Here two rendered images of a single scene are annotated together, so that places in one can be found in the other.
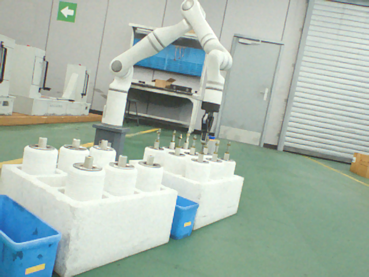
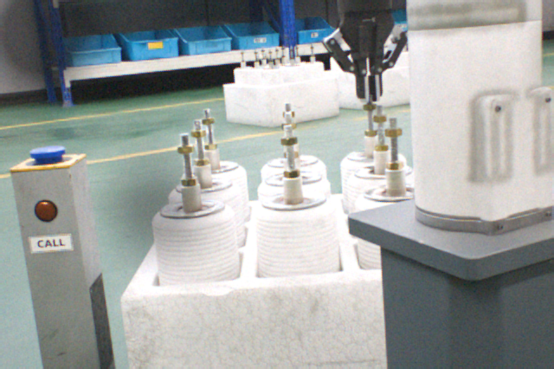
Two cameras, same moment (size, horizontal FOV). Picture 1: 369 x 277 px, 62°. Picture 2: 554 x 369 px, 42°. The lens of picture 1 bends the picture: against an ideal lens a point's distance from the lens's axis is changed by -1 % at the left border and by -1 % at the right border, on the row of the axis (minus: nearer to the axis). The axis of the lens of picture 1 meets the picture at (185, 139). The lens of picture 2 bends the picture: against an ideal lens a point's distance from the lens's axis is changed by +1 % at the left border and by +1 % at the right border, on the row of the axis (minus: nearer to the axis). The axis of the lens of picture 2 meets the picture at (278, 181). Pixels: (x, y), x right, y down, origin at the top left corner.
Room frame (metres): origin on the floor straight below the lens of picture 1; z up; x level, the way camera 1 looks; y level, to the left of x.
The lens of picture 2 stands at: (1.93, 0.74, 0.46)
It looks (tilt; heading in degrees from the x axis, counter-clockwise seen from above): 12 degrees down; 238
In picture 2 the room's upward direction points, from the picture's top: 5 degrees counter-clockwise
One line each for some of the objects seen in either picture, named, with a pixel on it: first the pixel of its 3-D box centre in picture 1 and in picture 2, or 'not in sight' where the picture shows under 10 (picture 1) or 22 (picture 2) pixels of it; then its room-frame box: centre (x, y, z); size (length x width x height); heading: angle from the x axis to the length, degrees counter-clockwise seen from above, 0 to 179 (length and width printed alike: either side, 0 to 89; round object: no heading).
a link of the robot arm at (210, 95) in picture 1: (208, 94); not in sight; (1.27, -0.06, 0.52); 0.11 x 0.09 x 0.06; 75
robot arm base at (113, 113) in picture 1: (115, 109); (474, 102); (1.53, 0.36, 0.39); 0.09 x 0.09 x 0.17; 85
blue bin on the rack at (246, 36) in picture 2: not in sight; (246, 35); (-1.09, -4.47, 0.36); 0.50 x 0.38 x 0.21; 86
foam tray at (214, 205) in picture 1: (185, 187); (302, 294); (1.43, -0.04, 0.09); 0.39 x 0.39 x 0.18; 57
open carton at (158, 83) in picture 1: (163, 83); not in sight; (6.15, 0.62, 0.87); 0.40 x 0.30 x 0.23; 71
